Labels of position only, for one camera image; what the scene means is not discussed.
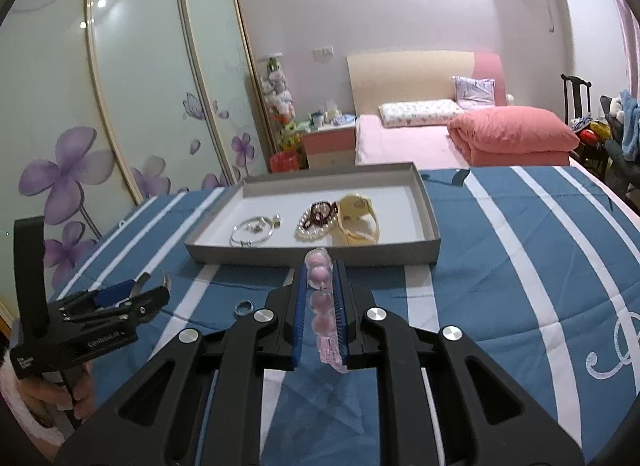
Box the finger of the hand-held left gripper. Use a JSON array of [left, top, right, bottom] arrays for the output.
[[50, 280, 138, 314], [62, 286, 172, 331]]

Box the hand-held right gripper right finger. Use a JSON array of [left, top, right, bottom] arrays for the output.
[[332, 260, 587, 466]]

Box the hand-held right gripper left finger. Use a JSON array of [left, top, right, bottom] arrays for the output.
[[54, 262, 307, 466]]

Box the silver cuff bangle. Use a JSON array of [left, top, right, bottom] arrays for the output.
[[130, 270, 169, 299]]

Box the pink bead bracelet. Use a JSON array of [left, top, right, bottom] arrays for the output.
[[303, 247, 352, 378]]

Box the thin silver bangle with pearl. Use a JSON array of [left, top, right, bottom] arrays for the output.
[[229, 214, 282, 249]]

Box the cream wrist watch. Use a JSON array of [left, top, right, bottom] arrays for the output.
[[332, 194, 382, 247]]

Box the grey shallow cardboard tray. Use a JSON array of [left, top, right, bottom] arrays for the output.
[[183, 162, 442, 269]]

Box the white pearl bracelet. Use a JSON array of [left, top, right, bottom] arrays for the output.
[[293, 217, 338, 243]]

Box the dark red bead bracelet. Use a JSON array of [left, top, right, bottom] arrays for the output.
[[299, 201, 337, 229]]

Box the person's left hand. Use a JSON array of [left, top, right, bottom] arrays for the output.
[[19, 368, 97, 428]]

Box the blue white striped blanket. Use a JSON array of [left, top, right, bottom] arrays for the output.
[[50, 164, 640, 466]]

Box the red bag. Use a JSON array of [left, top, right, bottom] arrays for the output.
[[269, 151, 301, 175]]

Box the pink bed sheet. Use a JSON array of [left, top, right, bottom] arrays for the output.
[[354, 114, 472, 169]]

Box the glass wardrobe with purple flowers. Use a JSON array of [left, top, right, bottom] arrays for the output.
[[0, 0, 267, 319]]

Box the pink and beige nightstand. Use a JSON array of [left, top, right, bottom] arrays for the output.
[[303, 125, 359, 171]]

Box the white patterned pillow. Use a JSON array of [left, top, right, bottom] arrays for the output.
[[378, 98, 466, 128]]

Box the folded pink quilt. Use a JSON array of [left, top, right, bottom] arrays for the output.
[[446, 105, 581, 168]]

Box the stack of plush toys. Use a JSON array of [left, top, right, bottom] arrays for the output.
[[259, 52, 302, 157]]

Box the purple printed pillow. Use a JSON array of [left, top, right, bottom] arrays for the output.
[[451, 75, 497, 111]]

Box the beige and pink headboard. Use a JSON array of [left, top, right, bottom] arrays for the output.
[[346, 49, 503, 117]]

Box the dark wooden chair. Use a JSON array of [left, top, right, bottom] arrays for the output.
[[559, 72, 594, 127]]

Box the blue fleece garment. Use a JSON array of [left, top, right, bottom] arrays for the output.
[[616, 90, 640, 163]]

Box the white air conditioner pipe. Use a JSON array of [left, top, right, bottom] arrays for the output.
[[537, 0, 562, 34]]

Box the pink curtain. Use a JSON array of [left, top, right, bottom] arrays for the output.
[[614, 0, 640, 94]]

